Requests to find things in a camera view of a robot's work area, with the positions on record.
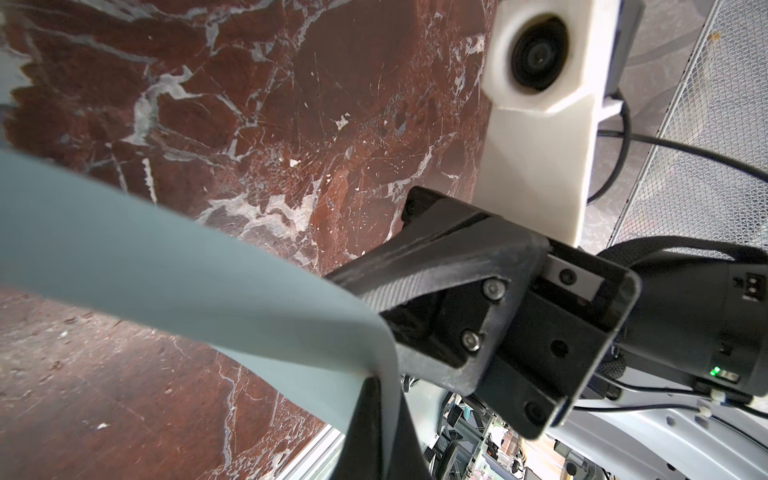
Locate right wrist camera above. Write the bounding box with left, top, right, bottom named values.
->
left=472, top=0, right=645, bottom=246

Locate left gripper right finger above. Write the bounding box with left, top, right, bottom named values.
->
left=385, top=395, right=432, bottom=480

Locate light blue envelope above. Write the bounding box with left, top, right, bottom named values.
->
left=1, top=150, right=401, bottom=479

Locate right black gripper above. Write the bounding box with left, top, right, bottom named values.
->
left=325, top=187, right=641, bottom=438

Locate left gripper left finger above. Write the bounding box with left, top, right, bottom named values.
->
left=330, top=377, right=383, bottom=480

